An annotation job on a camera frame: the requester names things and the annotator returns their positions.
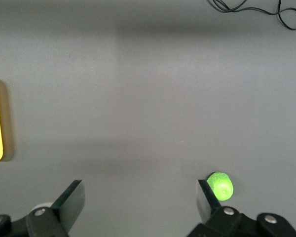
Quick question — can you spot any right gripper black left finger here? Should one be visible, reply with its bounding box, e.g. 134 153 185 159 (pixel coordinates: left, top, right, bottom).
0 179 86 237

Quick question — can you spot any thin black loose cable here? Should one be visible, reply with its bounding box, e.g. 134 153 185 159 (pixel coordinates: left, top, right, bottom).
208 0 296 31

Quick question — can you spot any green apple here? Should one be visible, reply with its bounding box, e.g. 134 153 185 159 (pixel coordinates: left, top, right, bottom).
206 172 234 201

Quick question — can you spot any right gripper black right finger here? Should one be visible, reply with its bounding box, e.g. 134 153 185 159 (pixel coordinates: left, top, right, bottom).
187 179 296 237

